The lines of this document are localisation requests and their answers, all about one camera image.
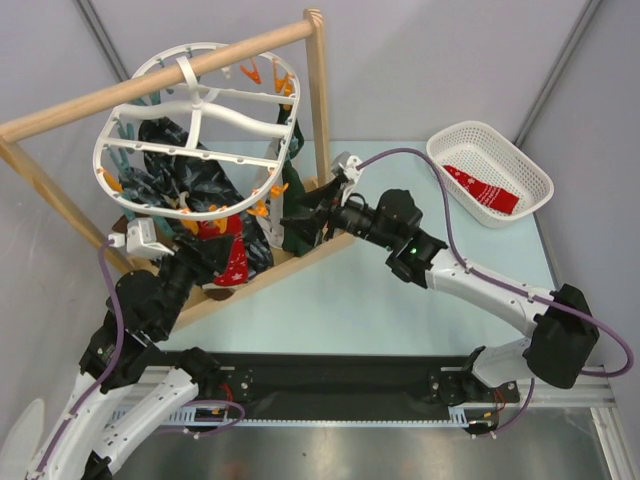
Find brown striped sock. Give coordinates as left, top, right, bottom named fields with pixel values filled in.
left=203, top=286, right=236, bottom=301

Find orange plastic clothespin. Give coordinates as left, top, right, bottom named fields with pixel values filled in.
left=181, top=219, right=199, bottom=236

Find white plastic clip hanger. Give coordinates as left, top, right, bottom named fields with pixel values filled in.
left=93, top=42, right=300, bottom=222

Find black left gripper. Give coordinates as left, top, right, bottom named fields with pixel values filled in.
left=150, top=231, right=236, bottom=336

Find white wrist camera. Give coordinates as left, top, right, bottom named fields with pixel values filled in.
left=331, top=151, right=362, bottom=195
left=107, top=217, right=174, bottom=260

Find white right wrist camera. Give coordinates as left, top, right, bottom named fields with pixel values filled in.
left=331, top=151, right=362, bottom=195

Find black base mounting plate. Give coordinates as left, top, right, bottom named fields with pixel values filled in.
left=197, top=352, right=520, bottom=418

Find orange clothespin on rim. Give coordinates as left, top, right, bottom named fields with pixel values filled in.
left=270, top=183, right=289, bottom=198

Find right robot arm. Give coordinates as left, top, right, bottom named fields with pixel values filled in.
left=281, top=183, right=599, bottom=401

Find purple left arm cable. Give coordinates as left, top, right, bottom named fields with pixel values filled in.
left=29, top=242, right=126, bottom=471

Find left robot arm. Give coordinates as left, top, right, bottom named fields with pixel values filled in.
left=24, top=235, right=234, bottom=479

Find green and white t-shirt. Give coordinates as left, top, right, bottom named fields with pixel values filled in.
left=257, top=121, right=313, bottom=257

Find dark leaf-print shorts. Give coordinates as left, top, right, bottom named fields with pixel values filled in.
left=119, top=115, right=275, bottom=281

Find red patterned sock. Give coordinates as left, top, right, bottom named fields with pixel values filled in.
left=198, top=215, right=249, bottom=288
left=444, top=165, right=520, bottom=215

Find aluminium frame rail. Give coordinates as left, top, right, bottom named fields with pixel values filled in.
left=69, top=364, right=616, bottom=426

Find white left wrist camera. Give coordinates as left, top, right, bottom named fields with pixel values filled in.
left=107, top=217, right=174, bottom=260

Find wooden clothes rack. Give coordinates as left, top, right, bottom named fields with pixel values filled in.
left=0, top=7, right=356, bottom=331

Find white perforated plastic basket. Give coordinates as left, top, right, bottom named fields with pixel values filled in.
left=426, top=121, right=554, bottom=229

